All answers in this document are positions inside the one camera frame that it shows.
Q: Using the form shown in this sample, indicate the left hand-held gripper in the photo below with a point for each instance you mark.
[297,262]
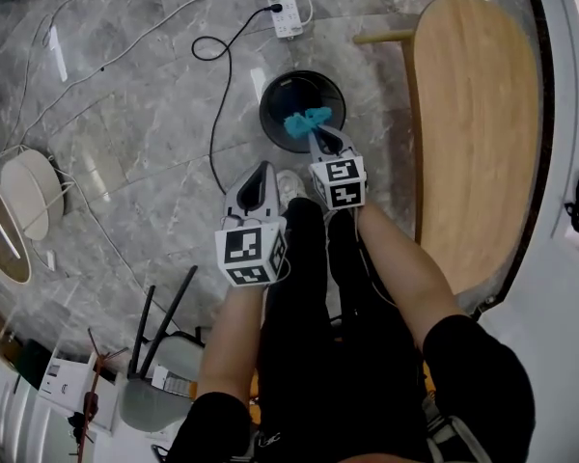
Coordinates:
[243,253]

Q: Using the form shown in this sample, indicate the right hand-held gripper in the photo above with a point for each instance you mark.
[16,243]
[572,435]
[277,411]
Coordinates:
[340,181]

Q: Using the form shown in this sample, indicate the teal trash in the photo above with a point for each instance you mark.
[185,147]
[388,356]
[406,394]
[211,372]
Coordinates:
[300,122]

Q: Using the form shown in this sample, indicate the black round trash bin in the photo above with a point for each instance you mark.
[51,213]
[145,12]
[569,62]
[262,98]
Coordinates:
[277,114]

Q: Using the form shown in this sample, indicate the person's left forearm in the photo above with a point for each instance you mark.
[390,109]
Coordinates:
[231,335]

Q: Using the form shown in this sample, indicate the person's right forearm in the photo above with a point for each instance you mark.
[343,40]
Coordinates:
[405,268]

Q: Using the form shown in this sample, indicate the person's white shoe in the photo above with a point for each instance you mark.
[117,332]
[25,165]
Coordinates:
[289,186]

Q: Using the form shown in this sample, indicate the white power strip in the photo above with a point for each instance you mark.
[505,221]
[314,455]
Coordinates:
[283,10]

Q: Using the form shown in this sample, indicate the oval wooden table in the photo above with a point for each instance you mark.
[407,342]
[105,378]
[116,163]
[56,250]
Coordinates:
[473,138]

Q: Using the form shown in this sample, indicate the person's black trousers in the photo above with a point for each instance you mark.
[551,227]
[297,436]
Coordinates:
[309,335]

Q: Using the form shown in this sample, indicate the small white floor block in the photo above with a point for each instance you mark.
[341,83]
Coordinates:
[51,261]

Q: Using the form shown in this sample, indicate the white lamp shade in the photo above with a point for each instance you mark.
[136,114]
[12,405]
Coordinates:
[31,191]

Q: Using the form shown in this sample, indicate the grey chair with black legs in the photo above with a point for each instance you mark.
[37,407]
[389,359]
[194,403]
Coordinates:
[149,398]

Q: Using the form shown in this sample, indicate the reddish brown coat stand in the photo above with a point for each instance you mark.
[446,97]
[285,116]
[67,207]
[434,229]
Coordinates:
[92,393]

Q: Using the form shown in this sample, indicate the white cardboard box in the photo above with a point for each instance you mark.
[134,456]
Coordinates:
[72,379]

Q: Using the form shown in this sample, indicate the person's black shirt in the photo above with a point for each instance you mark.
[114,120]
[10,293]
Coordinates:
[482,393]

